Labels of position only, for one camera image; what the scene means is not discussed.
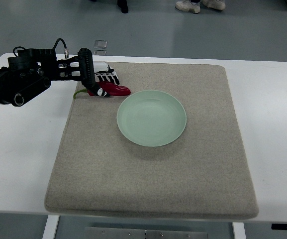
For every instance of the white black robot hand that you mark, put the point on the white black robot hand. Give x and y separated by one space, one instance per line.
103 72

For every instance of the red pepper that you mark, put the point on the red pepper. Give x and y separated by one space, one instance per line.
105 89

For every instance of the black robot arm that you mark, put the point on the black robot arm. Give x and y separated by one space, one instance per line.
30 72

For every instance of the light green plate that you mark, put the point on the light green plate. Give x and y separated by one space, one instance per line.
151 118

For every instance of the white sneaker right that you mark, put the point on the white sneaker right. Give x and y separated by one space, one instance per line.
215 4

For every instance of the white table leg left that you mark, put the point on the white table leg left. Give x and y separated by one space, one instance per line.
51 227

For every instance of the white table leg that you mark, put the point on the white table leg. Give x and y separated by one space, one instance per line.
238 230
51 227

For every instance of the beige felt mat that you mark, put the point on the beige felt mat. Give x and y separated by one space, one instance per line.
203 174

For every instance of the white table leg right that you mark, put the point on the white table leg right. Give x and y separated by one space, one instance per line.
238 230

